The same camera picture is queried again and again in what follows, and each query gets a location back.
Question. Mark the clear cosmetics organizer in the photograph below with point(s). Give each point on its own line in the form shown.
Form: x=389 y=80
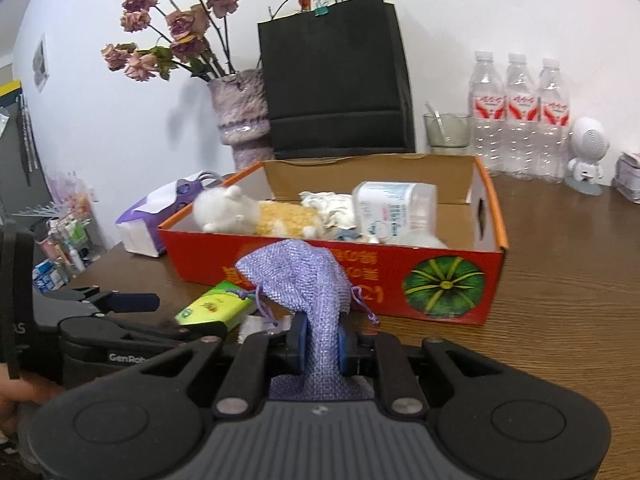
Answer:
x=70 y=240

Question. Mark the white robot figurine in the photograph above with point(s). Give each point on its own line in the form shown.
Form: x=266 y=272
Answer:
x=590 y=140

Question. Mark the metal spoon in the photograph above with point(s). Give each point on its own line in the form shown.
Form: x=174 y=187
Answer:
x=434 y=112

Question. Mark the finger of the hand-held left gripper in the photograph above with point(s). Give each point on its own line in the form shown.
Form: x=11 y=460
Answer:
x=132 y=302
x=150 y=332

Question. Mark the clear glass cup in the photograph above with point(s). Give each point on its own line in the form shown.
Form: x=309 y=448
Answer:
x=455 y=135

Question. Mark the red label water bottle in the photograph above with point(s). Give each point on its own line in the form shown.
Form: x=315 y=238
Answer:
x=487 y=110
x=522 y=110
x=554 y=115

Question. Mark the dried flower bouquet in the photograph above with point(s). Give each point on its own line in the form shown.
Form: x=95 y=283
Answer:
x=187 y=25

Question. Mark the white paper scrap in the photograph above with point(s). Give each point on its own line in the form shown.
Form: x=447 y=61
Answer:
x=257 y=325

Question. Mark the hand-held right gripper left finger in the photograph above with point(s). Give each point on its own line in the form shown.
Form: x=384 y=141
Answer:
x=299 y=347

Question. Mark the green tissue packet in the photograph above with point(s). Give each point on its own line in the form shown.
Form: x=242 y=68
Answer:
x=215 y=307

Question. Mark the purple woven pouch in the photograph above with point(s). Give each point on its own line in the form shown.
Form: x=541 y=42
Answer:
x=305 y=280

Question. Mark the white plastic jar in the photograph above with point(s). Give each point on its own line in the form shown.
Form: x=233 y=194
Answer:
x=395 y=207

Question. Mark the white and yellow plush toy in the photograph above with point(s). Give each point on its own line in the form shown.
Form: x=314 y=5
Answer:
x=225 y=210

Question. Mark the wall poster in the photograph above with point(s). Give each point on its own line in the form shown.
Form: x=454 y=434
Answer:
x=41 y=62

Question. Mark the red cardboard box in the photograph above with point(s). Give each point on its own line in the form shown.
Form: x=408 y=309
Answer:
x=200 y=255

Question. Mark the grey storage box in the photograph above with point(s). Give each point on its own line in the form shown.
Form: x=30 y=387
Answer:
x=630 y=175

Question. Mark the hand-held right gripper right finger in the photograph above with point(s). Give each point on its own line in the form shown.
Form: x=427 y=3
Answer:
x=342 y=352

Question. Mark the white tissue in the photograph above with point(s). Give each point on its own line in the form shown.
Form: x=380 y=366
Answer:
x=332 y=207

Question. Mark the black paper bag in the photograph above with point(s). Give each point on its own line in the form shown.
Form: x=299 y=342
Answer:
x=335 y=85

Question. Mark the purple ceramic vase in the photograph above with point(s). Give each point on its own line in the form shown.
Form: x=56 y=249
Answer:
x=240 y=115

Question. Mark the purple tissue pack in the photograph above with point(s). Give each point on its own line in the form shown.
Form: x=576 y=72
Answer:
x=145 y=230

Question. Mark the person's left hand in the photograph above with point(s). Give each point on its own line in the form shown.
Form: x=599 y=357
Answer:
x=25 y=392

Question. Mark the green binder clip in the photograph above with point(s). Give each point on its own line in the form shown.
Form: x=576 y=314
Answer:
x=321 y=8

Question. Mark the small blue fabric toy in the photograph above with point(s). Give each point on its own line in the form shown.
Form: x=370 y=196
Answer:
x=345 y=234

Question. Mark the white fluffy item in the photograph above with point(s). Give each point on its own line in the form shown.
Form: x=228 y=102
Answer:
x=420 y=240

